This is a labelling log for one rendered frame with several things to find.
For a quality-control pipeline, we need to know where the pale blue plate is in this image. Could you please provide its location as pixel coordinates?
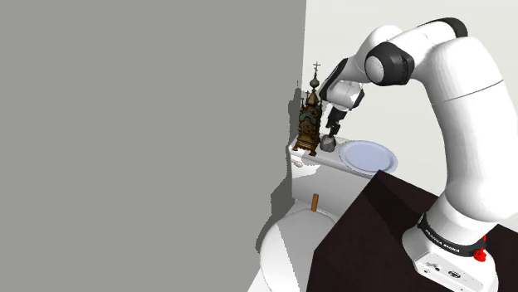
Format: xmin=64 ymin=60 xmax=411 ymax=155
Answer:
xmin=338 ymin=139 xmax=398 ymax=175

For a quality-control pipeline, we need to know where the dark robot stand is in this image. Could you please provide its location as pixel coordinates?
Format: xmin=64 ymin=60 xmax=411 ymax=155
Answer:
xmin=305 ymin=169 xmax=518 ymax=292

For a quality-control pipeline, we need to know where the small grey pot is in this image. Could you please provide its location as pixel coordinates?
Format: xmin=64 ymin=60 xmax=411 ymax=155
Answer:
xmin=320 ymin=134 xmax=337 ymax=153

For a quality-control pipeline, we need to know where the ornate bronze tower figure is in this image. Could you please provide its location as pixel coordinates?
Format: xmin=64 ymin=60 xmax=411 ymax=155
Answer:
xmin=292 ymin=61 xmax=324 ymax=158

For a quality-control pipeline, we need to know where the white toilet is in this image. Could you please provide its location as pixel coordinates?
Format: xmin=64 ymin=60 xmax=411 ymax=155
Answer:
xmin=258 ymin=134 xmax=385 ymax=292

